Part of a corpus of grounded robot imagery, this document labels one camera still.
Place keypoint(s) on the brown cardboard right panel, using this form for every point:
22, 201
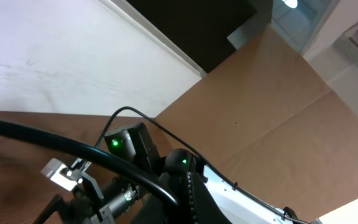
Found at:
268, 122

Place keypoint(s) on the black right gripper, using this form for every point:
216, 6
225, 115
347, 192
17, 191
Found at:
92, 203

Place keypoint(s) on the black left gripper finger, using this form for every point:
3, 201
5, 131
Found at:
196, 204

